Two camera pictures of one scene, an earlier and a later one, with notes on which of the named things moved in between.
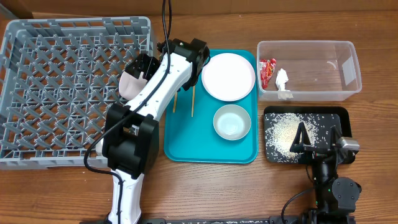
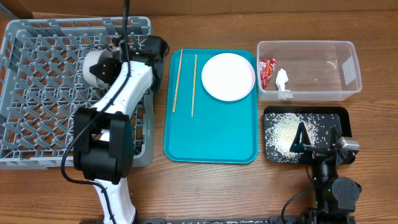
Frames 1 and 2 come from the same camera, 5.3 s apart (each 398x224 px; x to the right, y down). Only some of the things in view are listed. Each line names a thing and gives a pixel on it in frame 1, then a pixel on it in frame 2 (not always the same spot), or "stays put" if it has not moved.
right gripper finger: [335, 135] stays put
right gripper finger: [301, 140] stays put
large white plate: [229, 77] stays put
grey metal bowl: [232, 122] to [91, 59]
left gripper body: [153, 65] to [115, 70]
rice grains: [281, 129] stays put
